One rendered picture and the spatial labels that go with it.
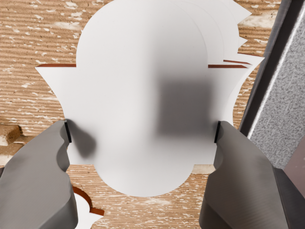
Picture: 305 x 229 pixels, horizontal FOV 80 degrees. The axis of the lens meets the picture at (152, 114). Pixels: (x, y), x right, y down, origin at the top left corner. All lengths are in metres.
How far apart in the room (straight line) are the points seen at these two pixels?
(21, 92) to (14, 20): 0.08
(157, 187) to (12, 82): 0.20
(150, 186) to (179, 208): 0.19
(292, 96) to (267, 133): 0.06
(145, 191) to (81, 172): 0.16
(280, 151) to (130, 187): 0.25
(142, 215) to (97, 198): 0.09
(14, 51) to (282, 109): 0.33
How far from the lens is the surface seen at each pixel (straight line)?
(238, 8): 0.20
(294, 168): 1.99
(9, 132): 0.27
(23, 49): 0.24
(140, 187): 0.16
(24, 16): 0.23
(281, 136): 0.33
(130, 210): 0.35
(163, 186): 0.16
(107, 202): 0.34
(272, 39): 0.26
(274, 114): 0.30
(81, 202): 0.33
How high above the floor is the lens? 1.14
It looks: 62 degrees down
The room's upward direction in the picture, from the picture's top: 179 degrees clockwise
